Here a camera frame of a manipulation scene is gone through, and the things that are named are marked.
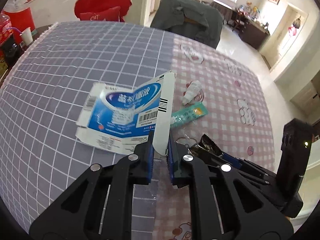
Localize green sachet packet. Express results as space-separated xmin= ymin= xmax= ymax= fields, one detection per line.
xmin=170 ymin=102 xmax=209 ymax=128

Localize clear plastic film wrapper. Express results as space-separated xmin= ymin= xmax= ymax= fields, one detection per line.
xmin=146 ymin=127 xmax=200 ymax=203

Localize small white plastic bottle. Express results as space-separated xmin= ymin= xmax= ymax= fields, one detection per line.
xmin=182 ymin=80 xmax=202 ymax=105

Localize dark wooden desk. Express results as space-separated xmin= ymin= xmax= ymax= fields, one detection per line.
xmin=231 ymin=9 xmax=270 ymax=50

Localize red gift box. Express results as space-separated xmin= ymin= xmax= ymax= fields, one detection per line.
xmin=2 ymin=7 xmax=36 ymax=32

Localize white paper cup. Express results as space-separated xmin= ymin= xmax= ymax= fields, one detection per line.
xmin=20 ymin=27 xmax=34 ymax=46

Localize black snack wrapper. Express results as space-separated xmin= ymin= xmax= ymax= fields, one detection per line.
xmin=189 ymin=134 xmax=223 ymax=160

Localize blue white medicine box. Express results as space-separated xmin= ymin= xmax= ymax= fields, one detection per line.
xmin=75 ymin=71 xmax=175 ymax=155

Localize chair with grey jacket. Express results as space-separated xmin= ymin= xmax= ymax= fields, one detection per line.
xmin=150 ymin=0 xmax=223 ymax=49

